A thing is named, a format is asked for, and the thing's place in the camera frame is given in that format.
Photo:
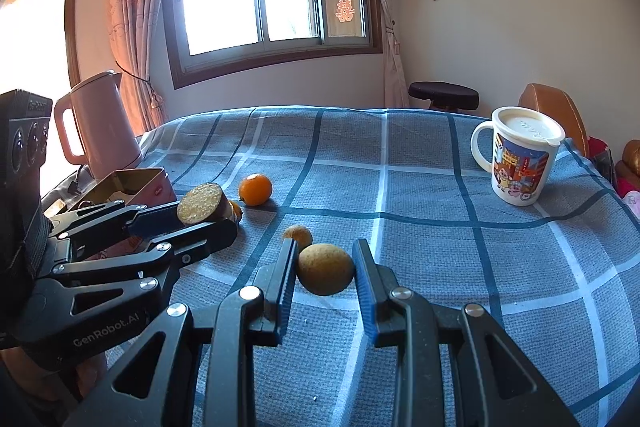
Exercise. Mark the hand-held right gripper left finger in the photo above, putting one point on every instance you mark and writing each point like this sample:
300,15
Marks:
280,297

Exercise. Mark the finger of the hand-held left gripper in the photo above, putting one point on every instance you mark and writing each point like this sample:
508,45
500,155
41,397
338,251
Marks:
155,219
200,239

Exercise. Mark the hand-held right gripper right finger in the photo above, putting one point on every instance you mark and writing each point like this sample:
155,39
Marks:
367,302

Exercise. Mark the cut sweet potato piece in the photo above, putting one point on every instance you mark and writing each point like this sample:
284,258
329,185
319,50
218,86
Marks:
200,203

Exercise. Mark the small orange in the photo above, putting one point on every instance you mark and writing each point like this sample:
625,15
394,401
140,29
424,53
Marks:
236,211
255,189

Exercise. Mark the brown longan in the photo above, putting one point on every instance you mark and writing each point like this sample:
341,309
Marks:
299,235
325,269

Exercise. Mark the person's left hand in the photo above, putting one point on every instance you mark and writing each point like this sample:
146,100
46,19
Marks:
92,364

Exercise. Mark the blue plaid cloth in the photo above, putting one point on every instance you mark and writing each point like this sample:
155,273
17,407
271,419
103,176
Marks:
425,257

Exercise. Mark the gold tin lid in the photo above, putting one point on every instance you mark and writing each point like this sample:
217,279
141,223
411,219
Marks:
59,207

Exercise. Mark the pink electric kettle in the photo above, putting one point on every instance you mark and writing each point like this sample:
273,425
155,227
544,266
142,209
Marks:
105,127

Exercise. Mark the white cartoon print cup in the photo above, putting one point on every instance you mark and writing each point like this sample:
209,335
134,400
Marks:
520,167

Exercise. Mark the pink curtain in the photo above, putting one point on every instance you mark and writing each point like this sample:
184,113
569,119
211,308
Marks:
395,57
135,7

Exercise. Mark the dark round stool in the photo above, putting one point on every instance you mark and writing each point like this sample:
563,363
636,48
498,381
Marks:
442,93

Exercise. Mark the large bright balcony window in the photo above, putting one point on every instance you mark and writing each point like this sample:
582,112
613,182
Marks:
35,32

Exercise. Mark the brown leather chair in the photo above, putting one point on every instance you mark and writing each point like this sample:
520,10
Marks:
550,107

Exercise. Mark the red window sticker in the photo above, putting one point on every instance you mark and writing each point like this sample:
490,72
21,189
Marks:
344,11

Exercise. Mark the red cloth bag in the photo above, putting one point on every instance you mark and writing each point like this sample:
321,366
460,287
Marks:
602,157

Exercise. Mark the pink plastic bag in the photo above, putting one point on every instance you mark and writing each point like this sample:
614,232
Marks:
634,202

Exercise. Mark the brown leather sofa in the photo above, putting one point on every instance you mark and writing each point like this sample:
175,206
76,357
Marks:
631,159

